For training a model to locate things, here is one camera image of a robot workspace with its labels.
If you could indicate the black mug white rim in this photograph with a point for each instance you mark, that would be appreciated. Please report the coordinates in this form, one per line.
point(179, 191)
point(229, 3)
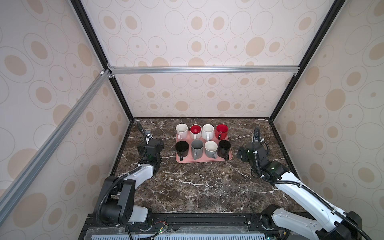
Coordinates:
point(224, 148)

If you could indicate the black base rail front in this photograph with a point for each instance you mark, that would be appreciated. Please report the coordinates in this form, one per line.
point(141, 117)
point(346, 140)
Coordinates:
point(243, 226)

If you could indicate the right black corner post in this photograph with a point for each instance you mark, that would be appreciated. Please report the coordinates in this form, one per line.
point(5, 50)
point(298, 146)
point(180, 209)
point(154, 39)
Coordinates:
point(319, 36)

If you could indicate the white mug black handle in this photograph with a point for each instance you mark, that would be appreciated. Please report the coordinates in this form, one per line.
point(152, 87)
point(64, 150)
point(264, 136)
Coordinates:
point(182, 149)

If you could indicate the black corner post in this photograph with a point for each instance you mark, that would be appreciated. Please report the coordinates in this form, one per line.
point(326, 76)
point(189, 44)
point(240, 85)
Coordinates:
point(319, 36)
point(89, 30)

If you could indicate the grey mug front row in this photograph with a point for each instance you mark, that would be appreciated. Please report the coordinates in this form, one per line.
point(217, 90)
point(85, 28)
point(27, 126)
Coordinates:
point(197, 147)

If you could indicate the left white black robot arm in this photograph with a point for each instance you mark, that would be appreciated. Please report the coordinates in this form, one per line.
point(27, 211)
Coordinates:
point(115, 204)

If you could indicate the horizontal aluminium frame bar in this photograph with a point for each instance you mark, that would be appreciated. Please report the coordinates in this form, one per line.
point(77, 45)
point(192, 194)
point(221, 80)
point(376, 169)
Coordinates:
point(205, 70)

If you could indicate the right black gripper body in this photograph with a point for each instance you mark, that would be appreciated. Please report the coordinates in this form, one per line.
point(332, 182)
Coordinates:
point(245, 155)

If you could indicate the pale pink mug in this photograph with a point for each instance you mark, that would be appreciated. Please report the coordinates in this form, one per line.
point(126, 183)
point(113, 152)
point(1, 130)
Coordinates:
point(182, 131)

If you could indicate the left slanted aluminium bar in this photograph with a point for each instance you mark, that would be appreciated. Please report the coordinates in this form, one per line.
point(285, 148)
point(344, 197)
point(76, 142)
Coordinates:
point(23, 181)

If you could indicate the grey mug row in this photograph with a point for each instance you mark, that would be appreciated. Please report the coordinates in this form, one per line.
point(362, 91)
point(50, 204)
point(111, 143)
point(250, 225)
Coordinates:
point(197, 147)
point(211, 148)

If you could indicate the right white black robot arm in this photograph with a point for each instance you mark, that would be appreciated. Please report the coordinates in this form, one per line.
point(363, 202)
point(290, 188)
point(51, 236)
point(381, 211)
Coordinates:
point(328, 222)

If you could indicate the white ribbed-bottom mug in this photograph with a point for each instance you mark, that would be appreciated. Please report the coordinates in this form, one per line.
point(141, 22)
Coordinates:
point(208, 132)

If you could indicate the cream mug red inside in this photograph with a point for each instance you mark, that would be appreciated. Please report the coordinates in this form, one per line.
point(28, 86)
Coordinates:
point(195, 132)

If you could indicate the left black corner post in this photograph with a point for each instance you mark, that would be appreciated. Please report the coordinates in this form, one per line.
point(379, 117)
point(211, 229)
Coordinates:
point(89, 30)

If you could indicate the grey mug back row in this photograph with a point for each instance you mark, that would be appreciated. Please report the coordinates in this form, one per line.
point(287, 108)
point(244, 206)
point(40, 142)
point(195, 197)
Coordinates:
point(211, 148)

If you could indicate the pink rectangular tray mat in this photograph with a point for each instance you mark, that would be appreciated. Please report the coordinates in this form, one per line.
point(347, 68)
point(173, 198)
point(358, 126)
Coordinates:
point(189, 158)

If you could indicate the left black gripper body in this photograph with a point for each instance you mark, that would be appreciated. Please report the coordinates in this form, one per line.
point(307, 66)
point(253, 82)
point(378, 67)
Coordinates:
point(142, 149)

